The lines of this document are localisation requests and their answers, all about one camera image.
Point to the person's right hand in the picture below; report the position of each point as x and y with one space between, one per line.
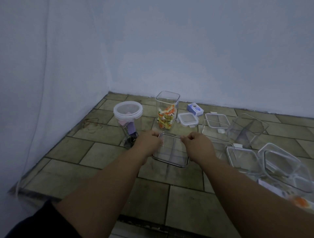
201 149

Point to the person's left hand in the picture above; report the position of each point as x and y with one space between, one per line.
147 147

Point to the small clear plastic container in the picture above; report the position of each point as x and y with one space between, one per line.
211 136

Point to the black binder clip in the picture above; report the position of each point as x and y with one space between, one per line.
131 141

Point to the purple binder clip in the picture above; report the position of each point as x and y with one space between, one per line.
132 128

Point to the clear container black clip lid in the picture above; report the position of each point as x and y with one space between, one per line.
171 154

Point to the rectangular white-rimmed lid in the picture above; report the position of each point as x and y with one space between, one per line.
217 121

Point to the small square white-rimmed lid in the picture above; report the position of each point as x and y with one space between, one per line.
187 119

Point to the pink binder clip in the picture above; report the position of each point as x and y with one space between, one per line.
122 121

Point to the heap of colorful snack packets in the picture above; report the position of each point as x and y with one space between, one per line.
166 117

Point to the square clear plastic container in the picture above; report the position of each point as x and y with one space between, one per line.
247 132

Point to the tall clear jar with snacks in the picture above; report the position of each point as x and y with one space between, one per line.
168 100

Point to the large tall clear container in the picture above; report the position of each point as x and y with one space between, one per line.
282 166

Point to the orange yellow snack packet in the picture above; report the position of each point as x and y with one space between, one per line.
299 202

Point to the person's left forearm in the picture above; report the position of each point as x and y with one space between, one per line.
98 201

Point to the person's right forearm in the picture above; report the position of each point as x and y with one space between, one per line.
245 201

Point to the person's black clothing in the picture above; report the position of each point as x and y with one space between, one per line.
36 225

